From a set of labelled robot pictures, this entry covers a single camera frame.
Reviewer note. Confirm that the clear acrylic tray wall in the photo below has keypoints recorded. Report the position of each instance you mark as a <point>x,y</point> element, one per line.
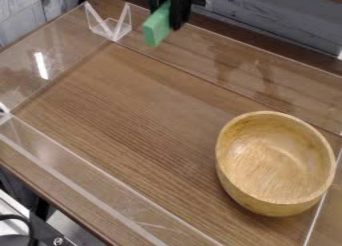
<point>108,125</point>

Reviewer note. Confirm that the clear acrylic corner bracket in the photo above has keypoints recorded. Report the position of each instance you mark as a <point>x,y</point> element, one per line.
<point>108,28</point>

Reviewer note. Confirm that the black metal base with bolt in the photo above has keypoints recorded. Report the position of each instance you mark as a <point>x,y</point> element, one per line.
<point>45,235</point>

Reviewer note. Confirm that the green rectangular block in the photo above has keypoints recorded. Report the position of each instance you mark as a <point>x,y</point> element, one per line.
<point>156,25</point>

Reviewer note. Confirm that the light brown wooden bowl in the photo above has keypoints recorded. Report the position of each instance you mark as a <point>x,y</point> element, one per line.
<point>275,163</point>

